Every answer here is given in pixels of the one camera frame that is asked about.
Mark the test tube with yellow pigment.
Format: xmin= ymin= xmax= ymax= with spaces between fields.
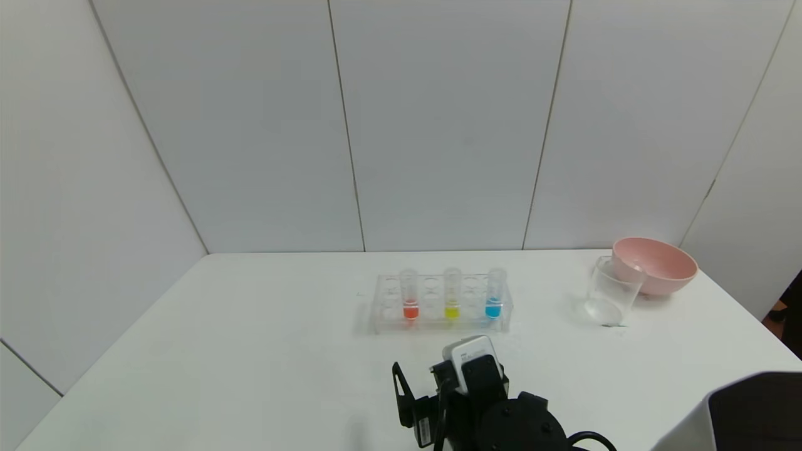
xmin=442 ymin=267 xmax=462 ymax=321

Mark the clear plastic beaker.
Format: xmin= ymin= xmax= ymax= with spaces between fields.
xmin=583 ymin=256 xmax=646 ymax=327

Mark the test tube with red pigment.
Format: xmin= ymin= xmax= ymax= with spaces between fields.
xmin=399 ymin=269 xmax=419 ymax=321

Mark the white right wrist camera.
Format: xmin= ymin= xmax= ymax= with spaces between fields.
xmin=430 ymin=335 xmax=504 ymax=395

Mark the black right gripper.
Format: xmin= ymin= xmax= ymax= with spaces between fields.
xmin=392 ymin=361 xmax=458 ymax=451

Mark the test tube with blue pigment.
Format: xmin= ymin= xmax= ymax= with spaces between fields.
xmin=486 ymin=267 xmax=506 ymax=321

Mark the dark background object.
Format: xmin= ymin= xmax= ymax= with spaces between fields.
xmin=763 ymin=269 xmax=802 ymax=361

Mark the black arm cable white tag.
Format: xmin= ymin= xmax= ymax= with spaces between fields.
xmin=566 ymin=431 xmax=619 ymax=451

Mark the pink bowl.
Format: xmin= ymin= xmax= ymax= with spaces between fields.
xmin=611 ymin=237 xmax=698 ymax=296

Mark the thin black camera cable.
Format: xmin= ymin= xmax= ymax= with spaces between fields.
xmin=435 ymin=381 xmax=453 ymax=451

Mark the clear acrylic test tube rack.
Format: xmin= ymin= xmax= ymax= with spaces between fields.
xmin=370 ymin=272 xmax=514 ymax=334

